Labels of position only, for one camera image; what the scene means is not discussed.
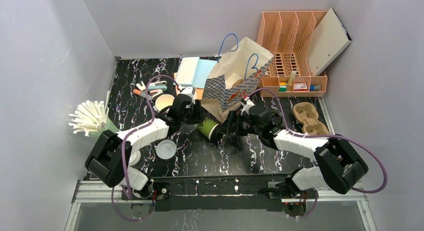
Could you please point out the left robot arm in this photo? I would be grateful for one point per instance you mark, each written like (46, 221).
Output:
(109, 159)

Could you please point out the stack of white paper cups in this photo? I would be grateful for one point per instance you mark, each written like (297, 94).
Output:
(163, 101)

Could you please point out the light blue envelope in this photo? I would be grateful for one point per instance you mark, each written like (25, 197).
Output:
(193, 71)

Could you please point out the white board binder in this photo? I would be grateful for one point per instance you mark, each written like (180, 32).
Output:
(328, 40)

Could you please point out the pink white mini stapler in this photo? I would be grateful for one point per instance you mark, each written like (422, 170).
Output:
(156, 93)

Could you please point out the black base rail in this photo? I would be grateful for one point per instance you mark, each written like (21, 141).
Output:
(235, 192)

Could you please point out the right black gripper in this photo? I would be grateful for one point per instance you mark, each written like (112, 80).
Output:
(230, 128)

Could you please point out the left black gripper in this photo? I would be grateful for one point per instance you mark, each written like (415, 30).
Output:
(195, 116)

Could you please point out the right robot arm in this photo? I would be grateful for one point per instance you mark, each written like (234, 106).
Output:
(339, 166)

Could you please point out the clear plastic cup lid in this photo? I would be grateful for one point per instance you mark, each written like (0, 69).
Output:
(166, 149)

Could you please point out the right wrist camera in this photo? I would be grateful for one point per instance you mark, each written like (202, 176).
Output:
(247, 104)

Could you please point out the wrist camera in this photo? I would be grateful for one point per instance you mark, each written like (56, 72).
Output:
(247, 104)
(188, 91)

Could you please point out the green eraser block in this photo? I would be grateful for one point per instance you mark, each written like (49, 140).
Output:
(282, 88)

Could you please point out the red white small box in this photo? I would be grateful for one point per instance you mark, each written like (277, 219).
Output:
(298, 87)

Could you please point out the green cup of straws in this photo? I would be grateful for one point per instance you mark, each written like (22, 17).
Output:
(92, 119)

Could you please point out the white staple remover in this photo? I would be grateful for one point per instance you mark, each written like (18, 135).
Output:
(140, 86)

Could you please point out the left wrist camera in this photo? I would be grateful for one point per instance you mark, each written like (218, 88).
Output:
(188, 91)

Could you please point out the green cup with black lid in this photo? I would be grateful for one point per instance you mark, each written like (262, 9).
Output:
(212, 130)

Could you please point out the peach desk file organizer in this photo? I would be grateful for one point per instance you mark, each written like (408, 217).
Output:
(287, 35)

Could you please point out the blue checkered paper bag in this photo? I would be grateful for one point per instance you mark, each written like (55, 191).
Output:
(249, 60)

